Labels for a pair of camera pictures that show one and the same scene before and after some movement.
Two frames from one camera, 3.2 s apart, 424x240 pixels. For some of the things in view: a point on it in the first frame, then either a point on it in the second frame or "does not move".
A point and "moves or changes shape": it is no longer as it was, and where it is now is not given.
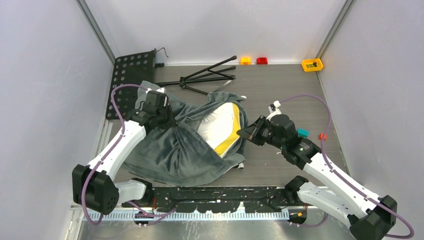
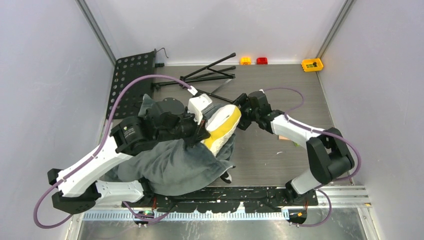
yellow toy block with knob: x=312 y=64 does not move
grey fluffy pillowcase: x=176 y=154 moves or changes shape
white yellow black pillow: x=219 y=128 moves or changes shape
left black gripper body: x=165 y=120 → x=185 y=129
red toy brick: x=262 y=61 does not move
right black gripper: x=250 y=132 → x=245 y=101
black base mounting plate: x=224 y=199 does not move
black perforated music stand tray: x=134 y=69 does not move
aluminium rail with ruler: x=81 y=214 does not move
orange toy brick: x=245 y=61 does not move
